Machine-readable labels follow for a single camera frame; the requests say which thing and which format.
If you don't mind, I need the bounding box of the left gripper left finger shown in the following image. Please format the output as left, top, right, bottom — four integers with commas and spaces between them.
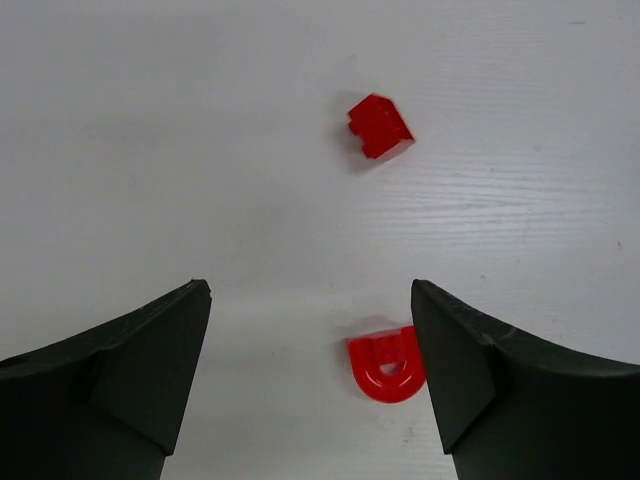
1, 280, 211, 479

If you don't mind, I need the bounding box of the red slope lego piece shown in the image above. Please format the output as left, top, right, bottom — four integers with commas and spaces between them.
348, 93, 415, 161

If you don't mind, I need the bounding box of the red round lego piece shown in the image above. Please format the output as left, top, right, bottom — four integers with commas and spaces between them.
346, 326, 426, 404

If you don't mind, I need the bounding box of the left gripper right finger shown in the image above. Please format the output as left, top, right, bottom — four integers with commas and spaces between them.
411, 280, 639, 479

